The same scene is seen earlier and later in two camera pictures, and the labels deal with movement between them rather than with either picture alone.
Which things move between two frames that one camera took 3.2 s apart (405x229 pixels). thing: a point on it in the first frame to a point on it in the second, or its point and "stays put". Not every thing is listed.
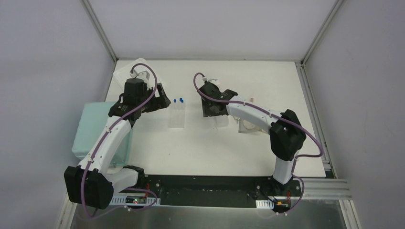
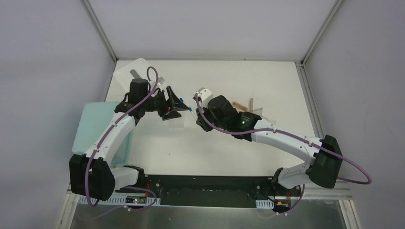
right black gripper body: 208,107 to 203,123
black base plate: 210,191 stays put
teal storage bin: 91,118 stays put
